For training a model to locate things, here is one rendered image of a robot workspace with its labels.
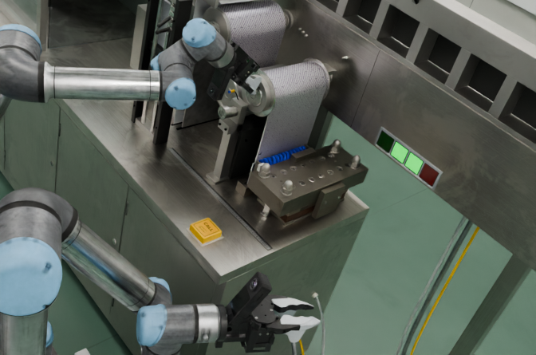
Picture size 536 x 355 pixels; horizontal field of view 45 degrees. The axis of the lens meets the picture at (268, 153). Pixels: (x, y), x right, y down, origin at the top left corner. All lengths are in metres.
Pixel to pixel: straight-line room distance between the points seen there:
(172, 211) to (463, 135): 0.89
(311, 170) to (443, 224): 1.93
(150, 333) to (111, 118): 1.23
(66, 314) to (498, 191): 1.80
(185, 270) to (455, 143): 0.90
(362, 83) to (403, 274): 1.59
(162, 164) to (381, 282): 1.57
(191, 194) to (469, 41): 0.96
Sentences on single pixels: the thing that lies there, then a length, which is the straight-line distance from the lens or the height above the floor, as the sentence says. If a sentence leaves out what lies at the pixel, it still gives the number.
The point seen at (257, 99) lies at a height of 1.25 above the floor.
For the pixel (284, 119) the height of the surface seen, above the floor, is 1.17.
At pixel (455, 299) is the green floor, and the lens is 3.51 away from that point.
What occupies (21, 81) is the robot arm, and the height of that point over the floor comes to 1.40.
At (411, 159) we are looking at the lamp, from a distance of 2.04.
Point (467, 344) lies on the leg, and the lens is 2.41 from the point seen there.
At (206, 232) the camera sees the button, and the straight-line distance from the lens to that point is 1.93.
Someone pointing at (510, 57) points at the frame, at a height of 1.62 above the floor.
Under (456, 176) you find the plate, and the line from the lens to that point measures 1.97.
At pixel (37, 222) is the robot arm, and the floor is 1.46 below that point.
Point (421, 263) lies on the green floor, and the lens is 3.60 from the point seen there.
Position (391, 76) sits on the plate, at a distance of 2.03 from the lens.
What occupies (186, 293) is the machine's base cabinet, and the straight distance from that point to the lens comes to 2.11.
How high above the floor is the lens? 2.24
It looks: 35 degrees down
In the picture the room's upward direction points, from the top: 17 degrees clockwise
